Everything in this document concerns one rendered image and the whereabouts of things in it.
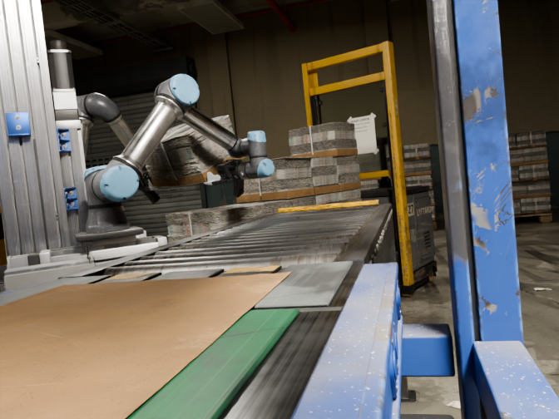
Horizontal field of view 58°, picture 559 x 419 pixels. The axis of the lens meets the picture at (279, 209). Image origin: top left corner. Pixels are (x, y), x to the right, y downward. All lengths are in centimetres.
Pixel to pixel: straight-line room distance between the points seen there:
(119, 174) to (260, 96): 815
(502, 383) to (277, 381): 30
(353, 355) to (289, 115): 925
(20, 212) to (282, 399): 179
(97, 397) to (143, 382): 3
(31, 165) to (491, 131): 169
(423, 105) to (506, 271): 871
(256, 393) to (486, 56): 51
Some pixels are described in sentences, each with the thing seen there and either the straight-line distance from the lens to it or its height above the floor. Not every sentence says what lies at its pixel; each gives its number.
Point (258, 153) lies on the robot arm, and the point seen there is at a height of 106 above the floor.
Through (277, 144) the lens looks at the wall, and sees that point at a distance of 962.
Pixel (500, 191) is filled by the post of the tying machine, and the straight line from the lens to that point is 69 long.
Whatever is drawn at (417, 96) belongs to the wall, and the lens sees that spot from 939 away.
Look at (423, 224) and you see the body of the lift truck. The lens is 417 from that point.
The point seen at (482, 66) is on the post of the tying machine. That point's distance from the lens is 70.
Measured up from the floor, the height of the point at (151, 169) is 106.
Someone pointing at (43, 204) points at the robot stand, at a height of 94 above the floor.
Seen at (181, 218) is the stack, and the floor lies 80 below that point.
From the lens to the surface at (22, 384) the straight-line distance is 43.
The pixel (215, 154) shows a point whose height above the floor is 109.
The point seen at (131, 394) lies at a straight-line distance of 36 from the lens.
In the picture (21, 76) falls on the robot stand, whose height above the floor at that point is 141.
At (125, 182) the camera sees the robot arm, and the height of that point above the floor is 98.
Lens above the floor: 93
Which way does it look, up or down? 3 degrees down
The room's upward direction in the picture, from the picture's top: 6 degrees counter-clockwise
